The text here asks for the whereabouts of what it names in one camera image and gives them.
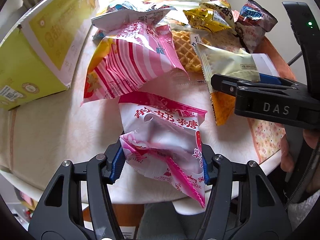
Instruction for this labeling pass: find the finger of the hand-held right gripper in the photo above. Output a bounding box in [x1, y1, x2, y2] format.
[211, 73, 320, 126]
[259, 73, 310, 93]

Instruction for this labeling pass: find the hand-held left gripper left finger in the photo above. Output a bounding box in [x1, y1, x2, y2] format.
[27, 144, 125, 240]

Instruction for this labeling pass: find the pink striped snack bag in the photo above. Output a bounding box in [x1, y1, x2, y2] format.
[80, 20, 190, 107]

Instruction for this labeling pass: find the white paper card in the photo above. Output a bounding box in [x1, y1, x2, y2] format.
[251, 53, 278, 77]

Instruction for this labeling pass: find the floral table cover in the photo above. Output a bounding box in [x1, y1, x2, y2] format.
[0, 0, 298, 205]

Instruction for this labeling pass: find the dark maroon cake packet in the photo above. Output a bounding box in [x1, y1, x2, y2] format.
[235, 0, 278, 53]

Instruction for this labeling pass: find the shiny yellow snack packet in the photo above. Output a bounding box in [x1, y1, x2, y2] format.
[183, 8, 232, 33]

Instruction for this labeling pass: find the white pink candy packet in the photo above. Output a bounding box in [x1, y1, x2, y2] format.
[118, 91, 208, 208]

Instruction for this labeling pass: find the clear waffle packet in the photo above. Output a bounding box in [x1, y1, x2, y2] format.
[171, 26, 208, 74]

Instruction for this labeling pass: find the black cable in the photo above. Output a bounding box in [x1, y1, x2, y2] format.
[287, 51, 303, 66]

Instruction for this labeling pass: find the yellow green cardboard box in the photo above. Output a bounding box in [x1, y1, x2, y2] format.
[0, 0, 100, 111]

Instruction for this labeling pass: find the beige gold snack packet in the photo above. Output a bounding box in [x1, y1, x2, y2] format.
[196, 42, 261, 126]

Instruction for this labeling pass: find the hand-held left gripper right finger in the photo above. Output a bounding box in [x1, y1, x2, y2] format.
[197, 144, 293, 240]

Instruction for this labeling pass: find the grey green cloth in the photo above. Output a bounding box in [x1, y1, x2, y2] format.
[143, 202, 182, 240]

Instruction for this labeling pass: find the person's right hand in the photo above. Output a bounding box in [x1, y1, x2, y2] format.
[280, 129, 317, 173]

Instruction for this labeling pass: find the white blue shrimp chip bag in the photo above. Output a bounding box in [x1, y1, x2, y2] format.
[90, 1, 177, 33]

